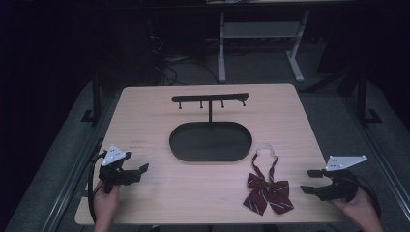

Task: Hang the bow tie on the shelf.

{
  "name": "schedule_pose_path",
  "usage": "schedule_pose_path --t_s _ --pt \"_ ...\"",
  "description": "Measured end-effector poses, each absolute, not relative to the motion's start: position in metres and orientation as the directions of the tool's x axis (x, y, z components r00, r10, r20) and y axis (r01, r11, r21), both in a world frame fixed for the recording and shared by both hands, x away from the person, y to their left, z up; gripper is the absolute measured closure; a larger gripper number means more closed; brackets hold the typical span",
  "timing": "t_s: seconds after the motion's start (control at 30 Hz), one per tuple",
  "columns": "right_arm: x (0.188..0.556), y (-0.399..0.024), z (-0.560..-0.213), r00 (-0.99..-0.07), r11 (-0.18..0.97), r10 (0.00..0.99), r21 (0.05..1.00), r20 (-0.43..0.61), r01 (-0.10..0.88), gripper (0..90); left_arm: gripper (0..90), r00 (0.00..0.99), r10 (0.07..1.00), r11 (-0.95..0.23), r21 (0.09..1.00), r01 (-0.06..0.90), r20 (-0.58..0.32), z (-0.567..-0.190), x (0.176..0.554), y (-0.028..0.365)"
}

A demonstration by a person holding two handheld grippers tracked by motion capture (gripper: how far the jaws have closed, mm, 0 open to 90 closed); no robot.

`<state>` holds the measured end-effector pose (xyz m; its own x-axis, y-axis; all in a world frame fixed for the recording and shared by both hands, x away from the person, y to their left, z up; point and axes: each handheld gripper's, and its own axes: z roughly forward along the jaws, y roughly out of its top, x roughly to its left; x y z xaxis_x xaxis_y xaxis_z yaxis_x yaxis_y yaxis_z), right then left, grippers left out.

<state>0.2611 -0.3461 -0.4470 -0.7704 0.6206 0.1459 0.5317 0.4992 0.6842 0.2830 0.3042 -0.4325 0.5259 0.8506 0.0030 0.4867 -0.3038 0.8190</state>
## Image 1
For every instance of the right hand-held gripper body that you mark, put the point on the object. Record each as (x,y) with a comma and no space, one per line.
(341,188)

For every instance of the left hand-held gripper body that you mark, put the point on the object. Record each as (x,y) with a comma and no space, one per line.
(112,155)

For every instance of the dark red striped bow tie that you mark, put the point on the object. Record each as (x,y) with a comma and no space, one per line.
(267,191)

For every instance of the black hook rack with tray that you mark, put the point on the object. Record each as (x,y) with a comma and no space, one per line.
(211,141)

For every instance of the person's right hand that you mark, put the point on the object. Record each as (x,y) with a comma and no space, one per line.
(357,208)

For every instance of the person's left hand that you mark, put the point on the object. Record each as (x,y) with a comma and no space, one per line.
(105,201)

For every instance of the black metal stand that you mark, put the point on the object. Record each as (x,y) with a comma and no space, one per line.
(362,96)
(96,96)

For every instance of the white metal desk frame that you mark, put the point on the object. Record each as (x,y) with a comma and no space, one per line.
(261,29)

